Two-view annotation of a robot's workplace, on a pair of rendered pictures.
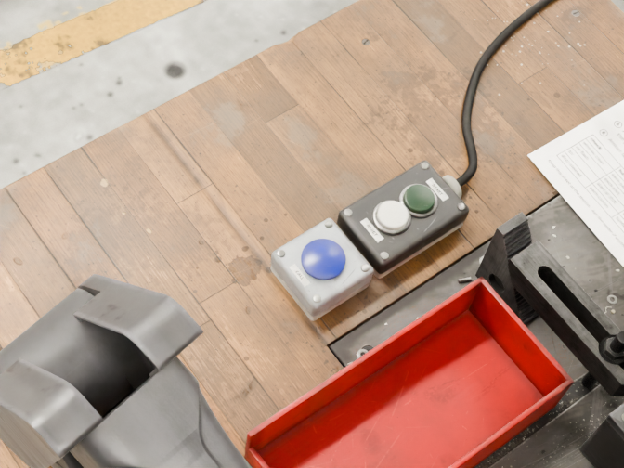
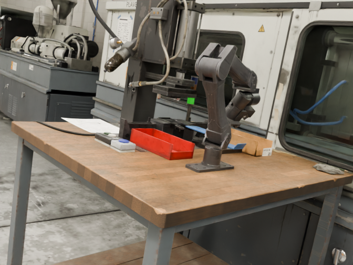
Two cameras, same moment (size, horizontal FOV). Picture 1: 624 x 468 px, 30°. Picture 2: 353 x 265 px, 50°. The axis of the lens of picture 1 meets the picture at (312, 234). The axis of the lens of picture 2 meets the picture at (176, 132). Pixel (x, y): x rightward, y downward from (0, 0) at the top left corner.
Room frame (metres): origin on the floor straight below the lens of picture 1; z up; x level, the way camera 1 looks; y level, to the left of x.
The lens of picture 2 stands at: (0.28, 1.35, 1.25)
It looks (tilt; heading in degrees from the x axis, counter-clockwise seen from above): 10 degrees down; 271
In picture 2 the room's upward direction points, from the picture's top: 10 degrees clockwise
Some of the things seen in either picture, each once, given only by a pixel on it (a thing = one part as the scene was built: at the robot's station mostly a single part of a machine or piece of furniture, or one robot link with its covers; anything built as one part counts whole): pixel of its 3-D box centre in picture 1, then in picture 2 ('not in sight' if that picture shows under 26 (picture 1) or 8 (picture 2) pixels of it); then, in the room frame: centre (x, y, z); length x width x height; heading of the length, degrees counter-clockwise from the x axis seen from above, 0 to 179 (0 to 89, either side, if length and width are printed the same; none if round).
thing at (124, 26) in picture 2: not in sight; (122, 34); (0.94, -1.94, 1.41); 0.25 x 0.01 x 0.33; 132
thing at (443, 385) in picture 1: (409, 419); (161, 143); (0.36, -0.11, 0.93); 0.25 x 0.12 x 0.06; 136
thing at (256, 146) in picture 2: not in sight; (242, 142); (0.00, -0.43, 0.93); 0.25 x 0.13 x 0.08; 136
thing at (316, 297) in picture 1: (319, 275); (122, 149); (0.49, -0.01, 0.90); 0.07 x 0.07 x 0.06; 46
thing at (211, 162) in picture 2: not in sight; (211, 157); (0.17, 0.03, 0.94); 0.20 x 0.07 x 0.08; 46
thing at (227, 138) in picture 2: not in sight; (216, 139); (0.16, 0.02, 1.00); 0.09 x 0.06 x 0.06; 146
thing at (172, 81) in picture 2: not in sight; (168, 66); (0.40, -0.40, 1.22); 0.26 x 0.18 x 0.30; 136
